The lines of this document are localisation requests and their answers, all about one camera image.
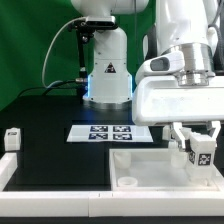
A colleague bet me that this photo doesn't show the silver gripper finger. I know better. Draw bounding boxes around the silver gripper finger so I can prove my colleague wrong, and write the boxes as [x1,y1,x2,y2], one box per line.
[171,122,190,151]
[207,121,221,138]

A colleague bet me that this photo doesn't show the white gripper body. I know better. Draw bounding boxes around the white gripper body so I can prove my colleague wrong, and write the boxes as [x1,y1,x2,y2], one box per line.
[132,76,224,126]

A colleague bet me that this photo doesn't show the white square tabletop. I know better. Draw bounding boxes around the white square tabletop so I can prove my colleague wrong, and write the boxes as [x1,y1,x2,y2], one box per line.
[109,148,224,192]

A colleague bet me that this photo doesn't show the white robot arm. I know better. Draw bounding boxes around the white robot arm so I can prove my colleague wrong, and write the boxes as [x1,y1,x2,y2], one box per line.
[71,0,224,131]

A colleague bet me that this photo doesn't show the white U-shaped fence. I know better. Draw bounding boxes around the white U-shaped fence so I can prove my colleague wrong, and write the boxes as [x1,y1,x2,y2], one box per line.
[0,153,224,217]

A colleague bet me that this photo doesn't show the white marker sheet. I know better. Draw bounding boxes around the white marker sheet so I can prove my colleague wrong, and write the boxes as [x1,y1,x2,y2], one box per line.
[67,125,153,142]

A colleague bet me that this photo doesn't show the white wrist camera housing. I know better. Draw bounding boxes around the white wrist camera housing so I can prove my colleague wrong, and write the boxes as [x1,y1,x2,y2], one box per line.
[135,51,185,84]

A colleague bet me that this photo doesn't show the black camera on stand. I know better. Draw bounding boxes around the black camera on stand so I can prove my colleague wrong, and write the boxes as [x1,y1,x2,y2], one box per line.
[68,15,118,88]

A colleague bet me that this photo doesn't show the black cables on table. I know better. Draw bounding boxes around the black cables on table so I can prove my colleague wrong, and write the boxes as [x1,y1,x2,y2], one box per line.
[17,79,88,98]

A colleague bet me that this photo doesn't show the grey camera cable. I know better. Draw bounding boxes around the grey camera cable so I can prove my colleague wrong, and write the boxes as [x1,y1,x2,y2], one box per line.
[41,16,86,89]

